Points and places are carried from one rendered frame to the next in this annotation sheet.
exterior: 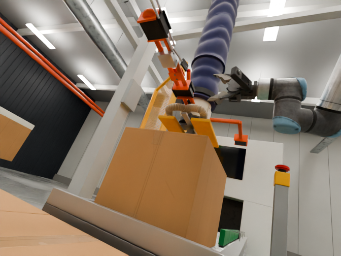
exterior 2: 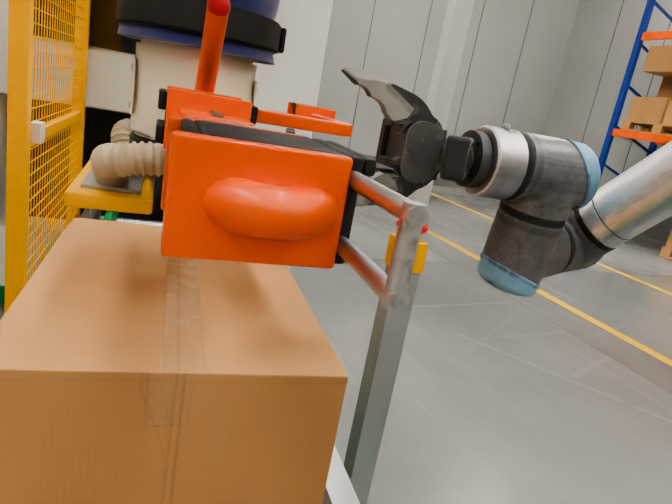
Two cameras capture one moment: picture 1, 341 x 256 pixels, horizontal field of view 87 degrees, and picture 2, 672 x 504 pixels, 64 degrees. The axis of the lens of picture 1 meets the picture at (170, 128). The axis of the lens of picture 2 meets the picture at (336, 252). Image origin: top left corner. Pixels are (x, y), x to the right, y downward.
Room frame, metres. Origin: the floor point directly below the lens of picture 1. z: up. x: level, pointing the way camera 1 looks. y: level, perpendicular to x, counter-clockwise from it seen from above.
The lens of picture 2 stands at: (0.26, 0.32, 1.26)
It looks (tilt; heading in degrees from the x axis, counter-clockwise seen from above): 15 degrees down; 312
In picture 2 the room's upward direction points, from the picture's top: 10 degrees clockwise
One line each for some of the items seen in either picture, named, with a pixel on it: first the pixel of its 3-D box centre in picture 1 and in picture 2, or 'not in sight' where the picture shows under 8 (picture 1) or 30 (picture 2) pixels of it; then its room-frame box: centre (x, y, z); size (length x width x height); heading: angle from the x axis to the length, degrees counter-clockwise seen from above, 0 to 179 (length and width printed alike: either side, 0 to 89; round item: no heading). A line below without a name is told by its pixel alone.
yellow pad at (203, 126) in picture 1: (206, 131); not in sight; (0.95, -0.21, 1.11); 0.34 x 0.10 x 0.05; 152
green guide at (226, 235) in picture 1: (236, 235); not in sight; (1.87, -0.90, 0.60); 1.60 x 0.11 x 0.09; 151
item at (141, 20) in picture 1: (153, 26); (245, 186); (0.46, 0.16, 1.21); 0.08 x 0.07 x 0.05; 152
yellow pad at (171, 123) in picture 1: (176, 128); (119, 167); (1.04, -0.04, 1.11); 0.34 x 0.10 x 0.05; 152
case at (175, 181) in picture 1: (174, 191); (165, 387); (0.98, -0.12, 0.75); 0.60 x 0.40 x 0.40; 151
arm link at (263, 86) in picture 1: (262, 88); (490, 159); (0.60, -0.32, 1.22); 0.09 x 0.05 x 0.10; 152
